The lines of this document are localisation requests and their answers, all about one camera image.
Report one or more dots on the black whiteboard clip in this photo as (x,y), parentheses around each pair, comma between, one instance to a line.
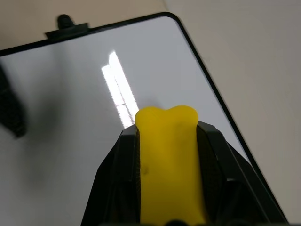
(68,30)

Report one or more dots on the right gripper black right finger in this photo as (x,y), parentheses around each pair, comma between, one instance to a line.
(225,179)

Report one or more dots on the black framed whiteboard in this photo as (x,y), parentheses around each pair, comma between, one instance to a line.
(70,94)

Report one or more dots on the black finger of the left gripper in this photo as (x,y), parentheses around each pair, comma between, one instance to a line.
(11,113)

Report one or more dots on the yellow soft plastic object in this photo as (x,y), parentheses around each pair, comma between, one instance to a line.
(169,153)

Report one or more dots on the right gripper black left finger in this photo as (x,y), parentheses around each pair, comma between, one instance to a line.
(115,179)

